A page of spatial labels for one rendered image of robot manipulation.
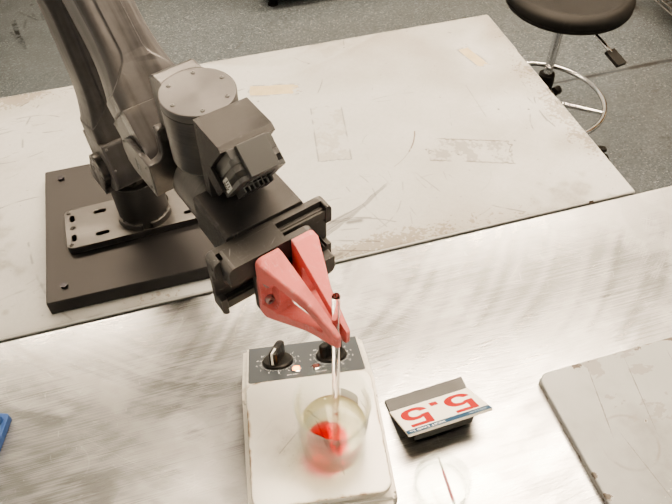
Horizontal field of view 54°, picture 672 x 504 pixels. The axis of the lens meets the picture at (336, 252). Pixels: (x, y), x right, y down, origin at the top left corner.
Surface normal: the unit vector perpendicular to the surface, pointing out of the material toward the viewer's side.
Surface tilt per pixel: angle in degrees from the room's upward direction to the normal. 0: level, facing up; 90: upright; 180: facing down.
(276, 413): 0
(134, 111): 46
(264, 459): 0
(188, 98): 2
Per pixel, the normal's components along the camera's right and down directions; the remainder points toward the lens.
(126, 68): 0.44, 0.00
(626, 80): 0.00, -0.65
